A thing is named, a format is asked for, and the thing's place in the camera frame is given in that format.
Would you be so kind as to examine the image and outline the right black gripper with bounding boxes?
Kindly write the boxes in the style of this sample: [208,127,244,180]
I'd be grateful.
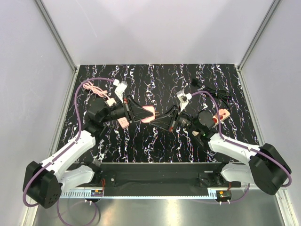
[150,104,202,133]

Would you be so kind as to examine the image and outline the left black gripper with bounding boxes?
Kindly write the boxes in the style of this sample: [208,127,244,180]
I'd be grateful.
[102,95,154,123]

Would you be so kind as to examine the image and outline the pink cube socket adapter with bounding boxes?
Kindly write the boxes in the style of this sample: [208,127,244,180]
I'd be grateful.
[141,105,156,123]

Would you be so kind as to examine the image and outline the white red power strip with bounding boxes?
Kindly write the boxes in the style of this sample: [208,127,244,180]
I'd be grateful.
[213,113,222,127]

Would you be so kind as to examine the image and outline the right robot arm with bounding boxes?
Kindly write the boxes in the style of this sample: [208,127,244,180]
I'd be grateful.
[150,105,292,195]

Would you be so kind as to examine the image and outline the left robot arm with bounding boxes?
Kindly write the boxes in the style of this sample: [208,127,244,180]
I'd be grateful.
[23,96,155,209]

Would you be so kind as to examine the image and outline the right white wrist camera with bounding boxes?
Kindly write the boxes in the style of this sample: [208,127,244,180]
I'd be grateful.
[176,90,192,112]

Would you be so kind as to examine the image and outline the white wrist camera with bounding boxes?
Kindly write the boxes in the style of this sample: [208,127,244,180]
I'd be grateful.
[176,90,192,112]
[113,79,127,102]

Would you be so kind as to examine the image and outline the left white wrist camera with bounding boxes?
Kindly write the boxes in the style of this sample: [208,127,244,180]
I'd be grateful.
[113,79,127,102]

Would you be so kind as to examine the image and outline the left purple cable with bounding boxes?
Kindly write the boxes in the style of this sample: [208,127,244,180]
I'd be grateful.
[22,77,118,225]

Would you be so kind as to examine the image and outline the pink power strip cord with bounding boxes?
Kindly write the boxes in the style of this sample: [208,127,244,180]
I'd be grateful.
[81,81,111,100]

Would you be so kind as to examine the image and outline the black power strip cord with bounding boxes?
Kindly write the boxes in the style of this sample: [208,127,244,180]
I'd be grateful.
[191,78,232,102]

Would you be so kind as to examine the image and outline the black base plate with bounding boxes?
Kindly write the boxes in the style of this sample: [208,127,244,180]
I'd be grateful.
[85,163,241,194]

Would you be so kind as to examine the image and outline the white slotted cable duct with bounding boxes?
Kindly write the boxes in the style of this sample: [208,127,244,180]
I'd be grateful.
[60,189,217,200]

